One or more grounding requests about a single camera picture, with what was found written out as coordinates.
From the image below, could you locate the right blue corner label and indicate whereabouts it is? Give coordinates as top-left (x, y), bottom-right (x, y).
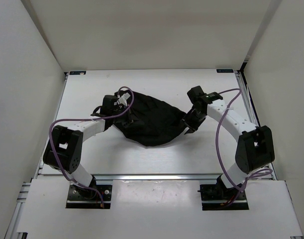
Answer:
top-left (216, 69), bottom-right (234, 73)

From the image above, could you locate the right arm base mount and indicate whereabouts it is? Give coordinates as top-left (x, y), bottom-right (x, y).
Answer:
top-left (198, 184), bottom-right (249, 211)

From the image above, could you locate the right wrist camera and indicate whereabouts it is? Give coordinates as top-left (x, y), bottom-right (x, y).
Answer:
top-left (187, 86), bottom-right (205, 104)

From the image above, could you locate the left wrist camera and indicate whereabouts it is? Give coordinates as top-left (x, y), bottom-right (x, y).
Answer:
top-left (101, 95), bottom-right (118, 114)

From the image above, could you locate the left blue corner label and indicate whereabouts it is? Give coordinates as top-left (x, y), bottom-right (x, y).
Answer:
top-left (69, 71), bottom-right (86, 75)

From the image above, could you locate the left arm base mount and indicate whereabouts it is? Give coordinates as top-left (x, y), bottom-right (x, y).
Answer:
top-left (66, 184), bottom-right (112, 209)

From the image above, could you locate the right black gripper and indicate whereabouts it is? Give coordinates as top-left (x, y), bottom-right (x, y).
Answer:
top-left (179, 107), bottom-right (206, 134)

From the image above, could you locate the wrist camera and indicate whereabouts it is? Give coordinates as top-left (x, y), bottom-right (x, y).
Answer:
top-left (187, 86), bottom-right (205, 104)
top-left (101, 95), bottom-right (118, 114)

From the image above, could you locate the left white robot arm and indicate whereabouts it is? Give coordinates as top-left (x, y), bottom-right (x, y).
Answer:
top-left (43, 87), bottom-right (134, 199)

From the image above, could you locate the white front cover panel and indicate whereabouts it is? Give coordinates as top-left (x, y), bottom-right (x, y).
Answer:
top-left (17, 179), bottom-right (302, 239)

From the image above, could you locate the black skirt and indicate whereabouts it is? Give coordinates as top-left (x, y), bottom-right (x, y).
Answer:
top-left (113, 92), bottom-right (186, 146)

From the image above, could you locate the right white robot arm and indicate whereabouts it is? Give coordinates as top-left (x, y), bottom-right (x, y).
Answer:
top-left (183, 86), bottom-right (275, 199)

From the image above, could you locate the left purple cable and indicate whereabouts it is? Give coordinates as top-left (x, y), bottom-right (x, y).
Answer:
top-left (49, 86), bottom-right (135, 209)

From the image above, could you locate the blue corner label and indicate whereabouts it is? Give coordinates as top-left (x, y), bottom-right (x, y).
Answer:
top-left (69, 71), bottom-right (86, 75)
top-left (216, 69), bottom-right (234, 73)

